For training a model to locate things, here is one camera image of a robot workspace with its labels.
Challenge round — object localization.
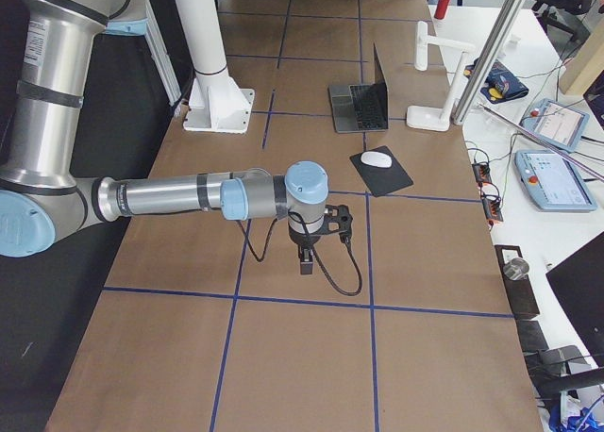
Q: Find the aluminium frame post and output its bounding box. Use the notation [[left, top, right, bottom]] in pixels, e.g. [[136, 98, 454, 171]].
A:
[[452, 0, 526, 125]]

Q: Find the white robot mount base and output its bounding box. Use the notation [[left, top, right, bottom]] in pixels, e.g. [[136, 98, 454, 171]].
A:
[[183, 75, 255, 134]]

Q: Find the blue teach pendant near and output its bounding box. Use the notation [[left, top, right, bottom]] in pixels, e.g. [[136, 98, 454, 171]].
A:
[[513, 150, 597, 212]]

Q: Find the black box with metal cylinder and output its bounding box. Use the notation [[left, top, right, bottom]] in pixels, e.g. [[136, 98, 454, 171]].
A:
[[495, 244, 540, 320]]

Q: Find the white desk lamp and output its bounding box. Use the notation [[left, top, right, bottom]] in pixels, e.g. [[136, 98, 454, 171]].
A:
[[406, 20, 477, 132]]

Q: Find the blue teach pendant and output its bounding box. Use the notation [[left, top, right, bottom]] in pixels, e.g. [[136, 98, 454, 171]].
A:
[[521, 99, 589, 153], [513, 150, 597, 212]]

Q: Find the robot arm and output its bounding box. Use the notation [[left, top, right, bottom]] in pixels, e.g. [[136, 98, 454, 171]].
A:
[[1, 0, 353, 274]]

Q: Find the white computer mouse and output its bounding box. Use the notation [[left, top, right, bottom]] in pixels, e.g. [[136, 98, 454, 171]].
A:
[[361, 151, 393, 169]]

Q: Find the blue patterned pencil case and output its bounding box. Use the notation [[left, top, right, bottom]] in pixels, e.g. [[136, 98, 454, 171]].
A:
[[480, 60, 529, 104]]

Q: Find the blue teach pendant far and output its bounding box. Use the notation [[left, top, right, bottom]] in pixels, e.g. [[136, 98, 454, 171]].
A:
[[521, 99, 589, 153]]

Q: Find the metal rod stand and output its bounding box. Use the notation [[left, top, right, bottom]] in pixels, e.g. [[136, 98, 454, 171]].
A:
[[477, 104, 604, 182]]

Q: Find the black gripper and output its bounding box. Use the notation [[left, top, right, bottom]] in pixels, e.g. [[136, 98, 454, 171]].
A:
[[288, 205, 353, 275]]

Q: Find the grey laptop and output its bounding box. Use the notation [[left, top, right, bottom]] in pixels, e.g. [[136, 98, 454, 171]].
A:
[[328, 45, 389, 134]]

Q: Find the white pillar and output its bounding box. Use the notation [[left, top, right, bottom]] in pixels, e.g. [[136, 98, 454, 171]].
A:
[[175, 0, 227, 78]]

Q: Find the black mouse pad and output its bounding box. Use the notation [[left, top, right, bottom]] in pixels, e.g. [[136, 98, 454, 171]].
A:
[[349, 145, 414, 197]]

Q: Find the black usb hub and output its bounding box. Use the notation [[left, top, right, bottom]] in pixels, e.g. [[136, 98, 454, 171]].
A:
[[472, 161, 492, 186], [480, 191, 504, 225]]

